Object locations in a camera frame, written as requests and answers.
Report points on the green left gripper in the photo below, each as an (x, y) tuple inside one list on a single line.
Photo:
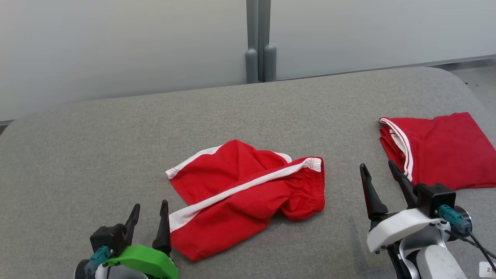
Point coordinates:
[(147, 263)]

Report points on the grey fabric sofa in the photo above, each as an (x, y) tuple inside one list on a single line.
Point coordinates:
[(116, 147)]

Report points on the grey partition post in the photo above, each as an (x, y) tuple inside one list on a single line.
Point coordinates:
[(270, 62), (252, 66)]

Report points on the red shorts with white stripes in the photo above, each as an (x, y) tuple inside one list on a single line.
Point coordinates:
[(240, 193)]

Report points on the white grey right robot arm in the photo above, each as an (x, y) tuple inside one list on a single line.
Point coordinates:
[(430, 259)]

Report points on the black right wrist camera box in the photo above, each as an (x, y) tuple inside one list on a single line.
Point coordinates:
[(436, 197)]

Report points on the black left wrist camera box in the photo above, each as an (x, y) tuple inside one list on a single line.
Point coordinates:
[(108, 238)]

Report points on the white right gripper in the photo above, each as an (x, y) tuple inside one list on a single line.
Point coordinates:
[(399, 230)]

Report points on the red Bulls 23 jersey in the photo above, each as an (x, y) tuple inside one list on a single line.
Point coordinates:
[(445, 151)]

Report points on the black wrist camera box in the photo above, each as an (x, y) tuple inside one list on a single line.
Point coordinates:
[(108, 238), (436, 197)]

